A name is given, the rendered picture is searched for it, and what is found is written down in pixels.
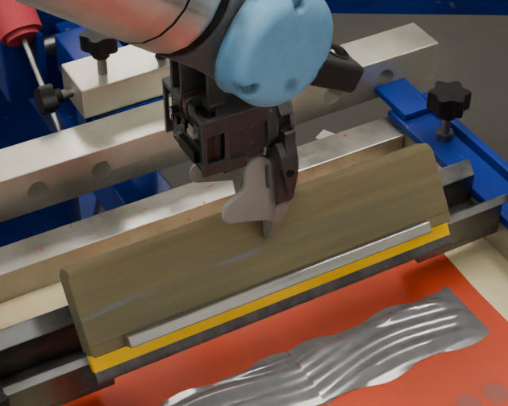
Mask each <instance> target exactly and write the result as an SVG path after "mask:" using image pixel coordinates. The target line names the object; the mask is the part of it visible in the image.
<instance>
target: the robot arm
mask: <svg viewBox="0 0 508 406"><path fill-rule="evenodd" d="M14 1H16V2H20V3H22V4H25V5H27V6H30V7H33V8H36V9H37V10H41V11H43V12H46V13H49V14H50V15H54V16H56V17H59V18H61V19H65V20H67V21H70V22H71V23H76V24H77V25H80V26H83V27H86V28H89V29H90V30H93V31H96V32H99V33H101V34H103V35H107V36H109V37H111V38H114V39H117V40H120V41H123V42H124V43H127V44H130V45H133V46H135V47H138V48H141V49H143V50H146V51H148V52H151V53H155V54H157V55H159V56H163V57H165V58H167V59H169V65H170V76H169V77H164V78H162V89H163V101H164V125H165V131H166V132H167V133H168V132H170V131H173V137H174V138H175V139H176V141H177V142H178V143H179V146H180V148H181V149H182V150H183V151H184V153H186V154H187V156H188V157H189V158H190V160H191V161H192V162H193V163H194V165H193V166H192V167H191V169H190V171H189V178H190V179H191V180H192V181H193V182H195V183H202V182H214V181H225V180H233V185H234V189H235V195H234V196H233V197H231V198H230V199H229V200H228V201H227V202H226V203H225V204H224V205H223V207H222V212H221V216H222V219H223V220H224V221H225V222H226V223H229V224H236V223H243V222H257V221H262V232H263V236H264V238H265V239H266V238H270V237H272V236H273V235H274V233H275V232H276V231H277V228H278V227H279V225H280V224H281V222H282V220H283V218H284V216H285V214H286V211H287V209H288V207H289V202H290V200H292V199H293V198H294V191H295V187H296V183H297V179H298V150H297V145H296V130H295V123H294V110H293V105H292V102H291V99H293V98H295V97H296V96H297V95H299V94H300V93H301V92H302V91H304V90H305V89H306V88H307V87H308V86H309V85H313V86H317V87H321V88H326V89H333V90H339V91H343V92H347V93H351V92H353V91H354V90H355V89H356V87H357V85H358V83H359V81H360V79H361V77H362V75H363V73H364V68H363V67H362V66H361V65H360V64H359V63H357V62H356V61H355V60H354V59H352V58H351V57H350V55H349V54H348V53H347V51H346V50H345V49H344V48H343V47H341V46H340V45H338V44H336V43H332V37H333V20H332V16H331V12H330V9H329V7H328V5H327V3H326V2H325V1H324V0H14ZM169 93H171V99H172V105H171V106H169ZM169 112H170V113H171V117H170V116H169ZM264 147H266V155H260V154H262V153H264Z"/></svg>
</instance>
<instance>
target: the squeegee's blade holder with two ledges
mask: <svg viewBox="0 0 508 406"><path fill-rule="evenodd" d="M430 232H432V228H431V223H430V222H429V221H420V222H417V223H415V224H412V225H410V226H406V227H404V228H401V229H400V230H395V231H394V232H391V233H389V234H385V235H383V236H381V237H379V238H375V239H373V240H370V241H367V242H364V243H362V244H360V245H357V246H354V247H352V248H349V249H347V250H345V251H341V252H339V253H336V254H334V255H330V256H328V257H326V258H324V259H320V260H318V261H315V262H313V263H309V264H307V265H305V266H303V267H299V268H297V269H294V270H292V271H288V272H286V273H284V274H281V275H278V276H276V277H273V278H271V279H269V280H265V281H263V282H260V283H258V284H254V285H252V286H250V287H248V288H244V289H242V290H239V291H238V292H233V293H232V294H229V295H226V296H223V297H221V298H218V299H216V300H213V301H211V302H208V303H205V304H202V305H200V306H198V307H195V308H193V309H189V310H187V311H184V312H183V313H178V314H177V315H174V316H172V317H168V318H166V319H164V320H162V321H158V322H156V323H153V324H151V325H147V326H145V327H143V328H140V329H137V330H135V331H132V332H130V333H126V334H124V337H125V340H126V343H127V346H128V347H130V348H134V347H137V346H140V345H143V344H144V343H147V342H150V341H153V340H155V339H157V338H161V337H163V336H165V335H168V334H171V333H173V332H176V331H178V330H180V329H184V328H186V327H188V326H191V325H194V324H197V323H199V322H201V321H204V320H206V319H209V318H212V317H215V316H217V315H219V314H221V313H225V312H227V311H230V310H232V309H235V308H238V307H240V306H242V305H245V304H248V303H250V302H253V301H255V300H259V299H260V298H263V297H265V296H269V295H271V294H273V293H275V292H279V291H281V290H284V289H286V288H289V287H292V286H294V285H296V284H300V283H302V282H304V281H307V280H310V279H313V278H314V277H317V276H320V275H323V274H325V273H328V272H329V271H333V270H335V269H338V268H340V267H343V266H346V265H348V264H350V263H354V262H356V261H358V260H361V259H364V258H367V257H369V256H371V255H375V254H376V253H379V252H382V251H385V250H387V249H389V248H391V247H395V246H397V245H400V244H402V243H404V242H408V241H410V240H412V239H415V238H418V237H420V236H423V235H425V234H429V233H430Z"/></svg>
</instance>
